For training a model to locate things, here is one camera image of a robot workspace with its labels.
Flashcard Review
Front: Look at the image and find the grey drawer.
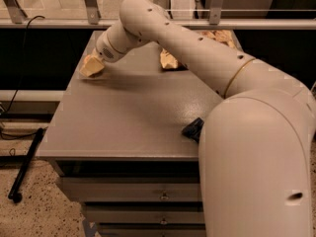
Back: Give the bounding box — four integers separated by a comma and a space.
82, 203, 204, 224
57, 177, 201, 202
97, 224, 206, 237

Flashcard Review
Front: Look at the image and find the black cable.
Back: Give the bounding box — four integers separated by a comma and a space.
0, 15, 46, 141

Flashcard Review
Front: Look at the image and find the orange fruit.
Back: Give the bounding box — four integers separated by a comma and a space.
84, 55, 90, 64

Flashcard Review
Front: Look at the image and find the grey metal railing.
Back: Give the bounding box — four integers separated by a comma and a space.
0, 0, 316, 30

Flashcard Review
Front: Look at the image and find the middle grey drawer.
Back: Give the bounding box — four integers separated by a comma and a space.
82, 203, 204, 224

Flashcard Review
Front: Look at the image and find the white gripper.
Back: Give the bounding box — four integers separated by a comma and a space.
79, 33, 124, 77

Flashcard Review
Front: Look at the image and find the brown sea salt chip bag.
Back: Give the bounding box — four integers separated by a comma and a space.
160, 30, 242, 71

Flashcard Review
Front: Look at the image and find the bottom grey drawer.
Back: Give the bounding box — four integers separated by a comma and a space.
97, 224, 206, 237

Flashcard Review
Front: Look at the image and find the blue rxbar blueberry bar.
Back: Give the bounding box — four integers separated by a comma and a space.
182, 118, 204, 143

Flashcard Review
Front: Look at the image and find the grey drawer cabinet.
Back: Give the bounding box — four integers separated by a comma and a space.
36, 30, 243, 237

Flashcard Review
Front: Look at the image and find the black pole with wheel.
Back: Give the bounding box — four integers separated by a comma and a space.
8, 128, 44, 203

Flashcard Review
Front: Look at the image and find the top grey drawer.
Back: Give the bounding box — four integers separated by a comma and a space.
57, 177, 201, 202

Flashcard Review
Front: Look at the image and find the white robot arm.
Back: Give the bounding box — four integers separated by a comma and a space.
80, 0, 316, 237

